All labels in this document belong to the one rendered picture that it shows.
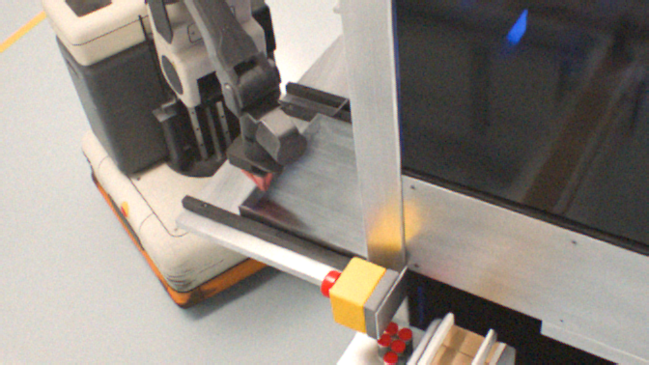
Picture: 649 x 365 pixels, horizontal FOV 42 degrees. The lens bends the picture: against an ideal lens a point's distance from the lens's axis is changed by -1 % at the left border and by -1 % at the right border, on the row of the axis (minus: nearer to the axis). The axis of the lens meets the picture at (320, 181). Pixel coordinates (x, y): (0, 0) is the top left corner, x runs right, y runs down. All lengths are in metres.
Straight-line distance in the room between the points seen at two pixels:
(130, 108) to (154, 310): 0.59
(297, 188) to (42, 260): 1.42
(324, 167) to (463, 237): 0.50
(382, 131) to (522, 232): 0.20
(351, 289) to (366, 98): 0.29
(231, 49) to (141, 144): 1.18
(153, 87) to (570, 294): 1.51
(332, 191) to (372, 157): 0.44
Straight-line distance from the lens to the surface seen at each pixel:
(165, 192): 2.44
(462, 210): 1.06
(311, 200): 1.49
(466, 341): 1.24
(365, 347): 1.29
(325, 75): 1.74
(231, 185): 1.54
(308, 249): 1.39
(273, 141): 1.30
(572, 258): 1.04
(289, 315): 2.43
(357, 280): 1.18
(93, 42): 2.21
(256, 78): 1.29
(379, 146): 1.05
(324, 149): 1.57
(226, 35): 1.28
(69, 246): 2.79
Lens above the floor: 1.96
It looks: 45 degrees down
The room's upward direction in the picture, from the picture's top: 9 degrees counter-clockwise
